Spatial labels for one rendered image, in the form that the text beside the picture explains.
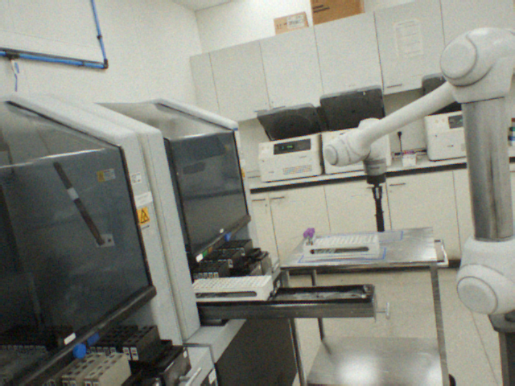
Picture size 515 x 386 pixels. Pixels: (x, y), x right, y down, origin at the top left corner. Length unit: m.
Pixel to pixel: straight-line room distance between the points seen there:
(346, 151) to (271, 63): 2.64
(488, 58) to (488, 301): 0.61
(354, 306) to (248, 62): 3.10
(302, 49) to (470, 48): 2.94
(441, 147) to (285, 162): 1.27
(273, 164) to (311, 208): 0.52
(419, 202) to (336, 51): 1.47
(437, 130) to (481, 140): 2.42
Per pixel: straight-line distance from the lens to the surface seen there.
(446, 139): 3.65
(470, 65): 1.18
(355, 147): 1.52
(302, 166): 3.73
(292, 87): 4.02
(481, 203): 1.27
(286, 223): 3.87
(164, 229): 1.38
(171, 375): 1.25
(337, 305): 1.41
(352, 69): 3.94
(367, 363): 2.10
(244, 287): 1.49
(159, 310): 1.35
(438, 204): 3.72
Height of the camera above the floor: 1.38
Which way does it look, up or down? 8 degrees down
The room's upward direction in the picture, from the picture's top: 10 degrees counter-clockwise
